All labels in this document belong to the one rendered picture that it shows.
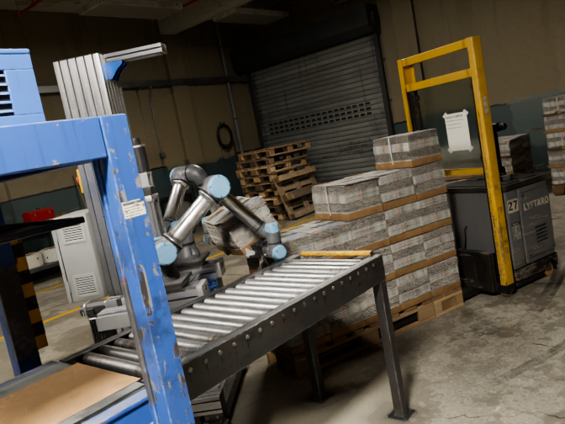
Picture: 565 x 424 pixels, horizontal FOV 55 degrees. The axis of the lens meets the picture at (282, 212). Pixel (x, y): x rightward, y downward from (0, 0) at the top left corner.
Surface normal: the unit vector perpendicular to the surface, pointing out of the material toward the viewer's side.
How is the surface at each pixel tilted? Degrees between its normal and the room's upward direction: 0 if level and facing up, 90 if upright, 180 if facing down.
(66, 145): 90
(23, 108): 90
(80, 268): 90
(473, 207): 90
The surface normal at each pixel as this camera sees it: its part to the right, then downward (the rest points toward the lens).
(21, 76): 0.75, -0.06
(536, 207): 0.50, 0.02
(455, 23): -0.64, 0.22
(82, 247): -0.07, 0.15
